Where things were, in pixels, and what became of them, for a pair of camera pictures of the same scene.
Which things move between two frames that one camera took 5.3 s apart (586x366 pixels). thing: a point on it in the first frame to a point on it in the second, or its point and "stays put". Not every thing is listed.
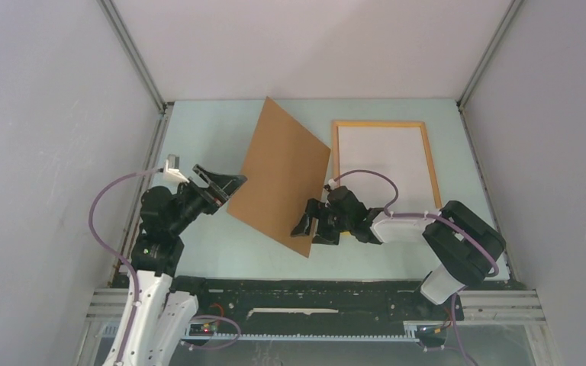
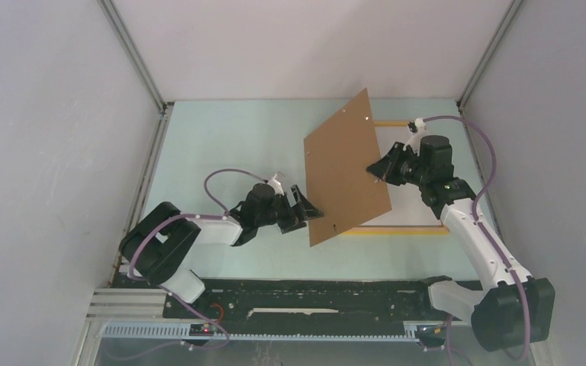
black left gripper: x=221 y=187 to x=296 y=215
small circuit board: x=202 y=329 stays put
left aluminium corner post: x=127 y=39 stays put
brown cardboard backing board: x=285 y=166 to x=336 y=155
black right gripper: x=315 y=209 to x=384 y=168
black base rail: x=252 y=304 stays put
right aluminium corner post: x=513 y=6 stays put
